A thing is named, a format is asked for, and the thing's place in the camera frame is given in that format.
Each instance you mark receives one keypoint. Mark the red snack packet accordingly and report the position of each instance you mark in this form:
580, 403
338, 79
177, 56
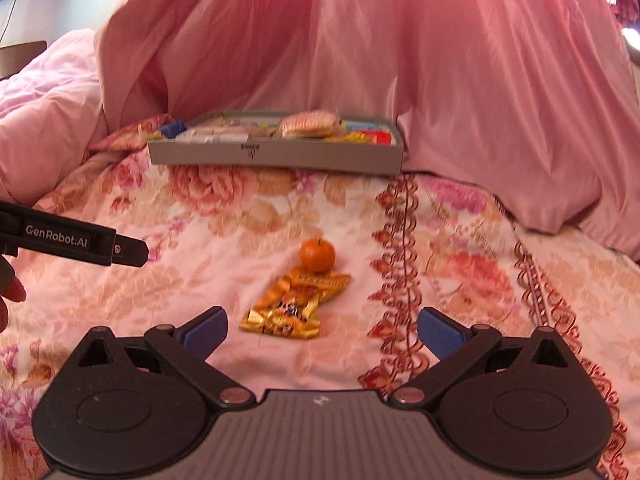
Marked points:
377, 137

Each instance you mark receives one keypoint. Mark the orange gold snack packet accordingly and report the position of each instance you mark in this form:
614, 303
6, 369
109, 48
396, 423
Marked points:
320, 282

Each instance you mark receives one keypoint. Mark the gold candy packet dark print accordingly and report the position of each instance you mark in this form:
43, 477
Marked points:
282, 317

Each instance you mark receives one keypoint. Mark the toast bread packet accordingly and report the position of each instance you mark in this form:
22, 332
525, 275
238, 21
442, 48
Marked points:
215, 134

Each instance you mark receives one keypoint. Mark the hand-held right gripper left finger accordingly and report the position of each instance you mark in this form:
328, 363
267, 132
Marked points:
205, 335

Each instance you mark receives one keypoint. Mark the pink duvet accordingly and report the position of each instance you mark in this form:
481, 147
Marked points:
45, 120

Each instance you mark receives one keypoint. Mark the blue white stick packet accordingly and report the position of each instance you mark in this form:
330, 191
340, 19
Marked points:
172, 129

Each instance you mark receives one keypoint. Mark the floral bed sheet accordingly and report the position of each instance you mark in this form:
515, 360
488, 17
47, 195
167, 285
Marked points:
250, 220

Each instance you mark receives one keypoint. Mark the wooden headboard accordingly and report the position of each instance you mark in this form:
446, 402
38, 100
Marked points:
20, 57

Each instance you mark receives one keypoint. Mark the pink curtain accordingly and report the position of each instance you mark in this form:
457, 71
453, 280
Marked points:
400, 60

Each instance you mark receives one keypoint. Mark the tangerine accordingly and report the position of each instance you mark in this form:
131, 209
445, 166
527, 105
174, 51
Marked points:
317, 254

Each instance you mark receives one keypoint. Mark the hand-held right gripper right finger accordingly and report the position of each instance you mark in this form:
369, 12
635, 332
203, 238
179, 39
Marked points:
440, 332

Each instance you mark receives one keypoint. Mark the person's left hand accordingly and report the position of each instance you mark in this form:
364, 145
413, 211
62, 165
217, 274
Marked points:
12, 287

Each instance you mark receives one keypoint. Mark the round pink rice cracker packet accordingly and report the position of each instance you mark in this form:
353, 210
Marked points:
307, 124

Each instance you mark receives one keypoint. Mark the yellow green snack packet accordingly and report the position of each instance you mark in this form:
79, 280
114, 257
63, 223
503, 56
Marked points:
347, 136

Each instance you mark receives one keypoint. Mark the grey cardboard box tray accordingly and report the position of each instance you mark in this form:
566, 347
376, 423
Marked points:
300, 157

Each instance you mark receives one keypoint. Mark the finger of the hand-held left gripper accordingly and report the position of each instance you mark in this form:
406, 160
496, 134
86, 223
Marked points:
132, 252

